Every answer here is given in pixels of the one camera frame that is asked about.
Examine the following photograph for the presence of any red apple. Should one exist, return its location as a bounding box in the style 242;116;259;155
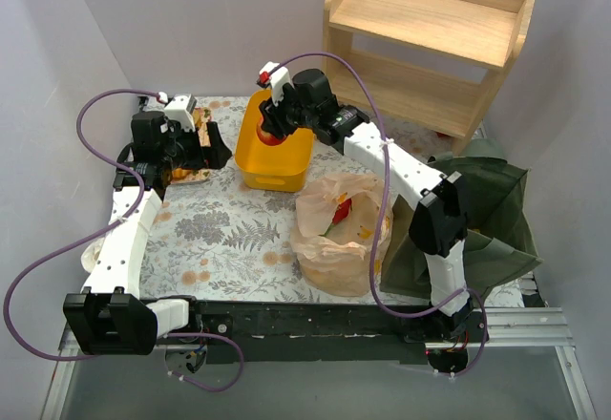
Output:
256;123;286;146

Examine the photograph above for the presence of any slice of bread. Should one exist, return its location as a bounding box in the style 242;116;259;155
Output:
193;107;212;147

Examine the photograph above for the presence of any orange plastic grocery bag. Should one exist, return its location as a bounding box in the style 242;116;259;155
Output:
290;173;393;297

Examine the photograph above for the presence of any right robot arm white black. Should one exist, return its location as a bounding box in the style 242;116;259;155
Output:
257;62;473;342

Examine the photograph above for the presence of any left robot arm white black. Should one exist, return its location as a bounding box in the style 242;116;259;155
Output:
63;104;231;355

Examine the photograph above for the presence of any floral rectangular tray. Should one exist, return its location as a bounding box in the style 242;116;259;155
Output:
171;168;209;184

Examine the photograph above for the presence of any yellow plastic bin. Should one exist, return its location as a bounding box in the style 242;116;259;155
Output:
234;90;315;193

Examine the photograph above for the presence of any floral table mat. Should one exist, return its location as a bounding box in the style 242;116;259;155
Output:
139;96;451;305

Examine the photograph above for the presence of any red pepper in bag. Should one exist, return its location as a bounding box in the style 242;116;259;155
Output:
324;199;352;237

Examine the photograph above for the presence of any wooden shelf unit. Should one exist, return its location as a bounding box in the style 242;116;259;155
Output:
323;0;536;154

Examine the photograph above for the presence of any tape roll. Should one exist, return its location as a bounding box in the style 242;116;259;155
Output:
80;238;104;273

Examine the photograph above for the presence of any dark green tote bag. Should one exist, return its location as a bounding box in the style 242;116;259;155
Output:
381;138;542;300

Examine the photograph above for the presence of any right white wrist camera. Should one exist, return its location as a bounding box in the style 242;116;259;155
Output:
257;61;292;106

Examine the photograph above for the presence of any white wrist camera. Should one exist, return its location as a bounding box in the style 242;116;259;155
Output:
257;61;292;106
157;92;197;132

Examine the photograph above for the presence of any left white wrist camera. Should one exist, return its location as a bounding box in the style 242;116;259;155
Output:
157;92;197;132

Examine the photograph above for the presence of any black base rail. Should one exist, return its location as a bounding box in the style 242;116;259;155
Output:
164;300;488;365

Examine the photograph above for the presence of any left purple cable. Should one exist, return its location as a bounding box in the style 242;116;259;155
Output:
2;87;245;393

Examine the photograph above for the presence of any purple cable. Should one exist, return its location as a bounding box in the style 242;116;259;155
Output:
266;52;490;379
2;87;245;393

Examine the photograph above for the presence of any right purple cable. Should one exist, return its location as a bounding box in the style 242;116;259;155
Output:
266;52;490;379

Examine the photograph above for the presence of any aluminium frame rail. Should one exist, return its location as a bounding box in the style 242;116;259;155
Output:
42;308;596;419

